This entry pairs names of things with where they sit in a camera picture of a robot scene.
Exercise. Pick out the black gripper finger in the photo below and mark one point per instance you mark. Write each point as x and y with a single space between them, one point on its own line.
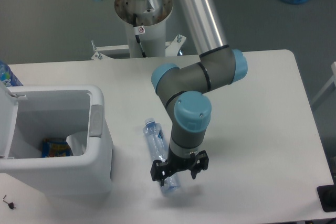
198 163
160 171

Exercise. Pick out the clear plastic water bottle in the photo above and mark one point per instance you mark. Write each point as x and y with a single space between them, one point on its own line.
158 149

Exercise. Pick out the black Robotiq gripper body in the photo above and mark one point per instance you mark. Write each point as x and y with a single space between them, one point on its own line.
177 164

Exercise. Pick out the white plastic trash can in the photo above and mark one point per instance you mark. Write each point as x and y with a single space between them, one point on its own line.
30 114

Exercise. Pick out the black device at table edge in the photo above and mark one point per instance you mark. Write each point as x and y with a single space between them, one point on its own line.
326 195

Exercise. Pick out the colourful snack wrapper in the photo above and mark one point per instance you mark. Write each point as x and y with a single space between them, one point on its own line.
55 147

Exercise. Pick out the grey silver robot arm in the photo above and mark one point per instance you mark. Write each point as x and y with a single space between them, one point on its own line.
182 90

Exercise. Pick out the white metal frame right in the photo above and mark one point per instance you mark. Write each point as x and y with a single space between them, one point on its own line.
325 91

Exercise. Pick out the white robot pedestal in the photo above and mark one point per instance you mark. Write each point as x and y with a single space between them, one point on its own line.
145 27

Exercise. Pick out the blue labelled bottle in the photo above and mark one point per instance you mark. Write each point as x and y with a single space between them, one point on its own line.
8 78

